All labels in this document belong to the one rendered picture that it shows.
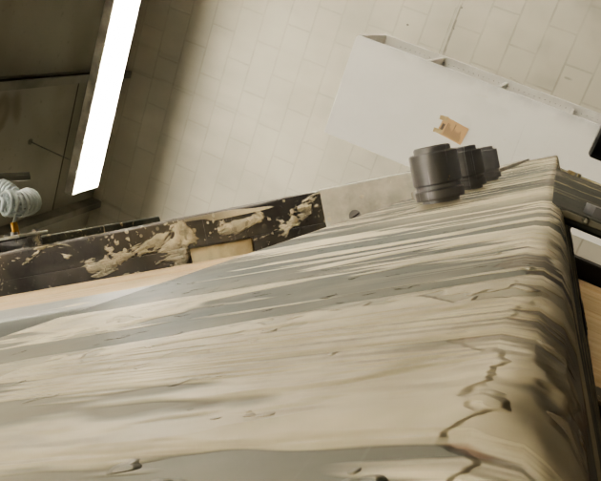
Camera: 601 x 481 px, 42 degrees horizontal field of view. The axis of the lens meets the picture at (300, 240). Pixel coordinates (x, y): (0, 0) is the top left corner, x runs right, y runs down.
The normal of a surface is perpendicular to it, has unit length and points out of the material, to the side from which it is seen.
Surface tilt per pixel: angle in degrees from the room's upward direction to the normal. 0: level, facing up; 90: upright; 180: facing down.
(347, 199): 90
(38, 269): 90
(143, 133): 90
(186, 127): 90
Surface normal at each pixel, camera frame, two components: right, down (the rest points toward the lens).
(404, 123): -0.36, 0.24
